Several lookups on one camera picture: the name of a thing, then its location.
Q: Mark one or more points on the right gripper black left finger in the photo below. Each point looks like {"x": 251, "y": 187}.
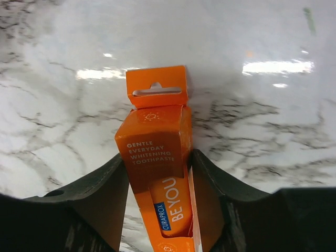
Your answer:
{"x": 85, "y": 215}

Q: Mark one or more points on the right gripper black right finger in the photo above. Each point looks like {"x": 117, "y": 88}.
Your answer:
{"x": 234, "y": 216}

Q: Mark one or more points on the orange toothpaste box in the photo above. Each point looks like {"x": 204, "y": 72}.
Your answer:
{"x": 155, "y": 144}

